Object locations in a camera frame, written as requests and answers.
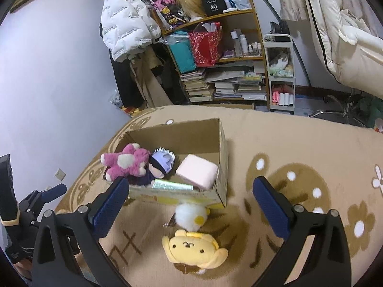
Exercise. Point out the yellow dog plush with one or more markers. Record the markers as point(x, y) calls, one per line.
point(188, 245)

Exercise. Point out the printed cardboard box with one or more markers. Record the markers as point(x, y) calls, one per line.
point(222, 161)

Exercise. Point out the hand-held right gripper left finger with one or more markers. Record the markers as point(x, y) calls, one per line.
point(109, 207)

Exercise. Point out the white wall socket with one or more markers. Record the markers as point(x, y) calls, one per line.
point(60, 174)

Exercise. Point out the green tissue packet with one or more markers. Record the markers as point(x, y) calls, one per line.
point(172, 185)

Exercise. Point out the teal bag in plastic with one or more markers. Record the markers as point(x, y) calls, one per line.
point(181, 53)

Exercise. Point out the white trolley cart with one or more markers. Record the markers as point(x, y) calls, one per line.
point(279, 79)

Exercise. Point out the stack of books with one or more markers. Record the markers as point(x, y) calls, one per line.
point(197, 86)

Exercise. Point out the green cloth bundle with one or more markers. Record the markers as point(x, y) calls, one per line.
point(371, 110)

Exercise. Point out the dark pole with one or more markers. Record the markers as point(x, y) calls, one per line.
point(299, 56)

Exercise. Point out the white fluffy chick plush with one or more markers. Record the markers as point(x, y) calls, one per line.
point(188, 215)

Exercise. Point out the bag of small clutter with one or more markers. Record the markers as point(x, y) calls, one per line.
point(119, 103)

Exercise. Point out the metal chair base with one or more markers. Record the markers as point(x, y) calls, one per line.
point(338, 110)

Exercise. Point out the pink and white bottles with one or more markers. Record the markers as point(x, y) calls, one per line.
point(282, 98)

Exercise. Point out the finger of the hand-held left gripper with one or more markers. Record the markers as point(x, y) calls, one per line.
point(54, 190)

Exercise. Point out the black bar with cream band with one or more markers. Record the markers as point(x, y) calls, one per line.
point(7, 185)

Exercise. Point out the pink swirl roll plush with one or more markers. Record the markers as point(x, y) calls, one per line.
point(196, 173)

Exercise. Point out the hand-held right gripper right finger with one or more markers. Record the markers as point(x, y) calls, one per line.
point(269, 209)

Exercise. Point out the white green packets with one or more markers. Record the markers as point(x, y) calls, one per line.
point(279, 65)

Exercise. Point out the black hanging coat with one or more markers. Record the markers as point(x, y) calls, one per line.
point(122, 80)

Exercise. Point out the black pink patterned bag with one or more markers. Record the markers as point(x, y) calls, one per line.
point(169, 9)

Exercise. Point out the pile of magazines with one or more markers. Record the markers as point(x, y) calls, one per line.
point(239, 85)

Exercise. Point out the beige hanging coat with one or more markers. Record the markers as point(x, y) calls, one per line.
point(149, 80)

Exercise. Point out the magenta bear plush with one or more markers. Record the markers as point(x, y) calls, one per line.
point(125, 161)

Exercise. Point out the wooden shelf unit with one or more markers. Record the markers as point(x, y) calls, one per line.
point(258, 27)

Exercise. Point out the row of cosmetic bottles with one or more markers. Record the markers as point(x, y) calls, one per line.
point(242, 43)

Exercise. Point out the white puffer jacket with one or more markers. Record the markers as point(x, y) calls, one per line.
point(125, 21)

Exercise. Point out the purple-haired doll plush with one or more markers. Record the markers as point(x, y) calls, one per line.
point(163, 163)

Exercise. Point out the blond fluffy plush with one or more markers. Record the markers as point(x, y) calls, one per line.
point(191, 4)

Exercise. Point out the beige flower printed blanket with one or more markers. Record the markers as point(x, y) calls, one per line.
point(299, 155)

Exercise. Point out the black box with white print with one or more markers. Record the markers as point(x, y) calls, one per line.
point(214, 4)

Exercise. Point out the cream padded chair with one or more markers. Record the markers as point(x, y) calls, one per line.
point(353, 36)

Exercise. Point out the red gift bag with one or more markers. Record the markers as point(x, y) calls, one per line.
point(206, 46)

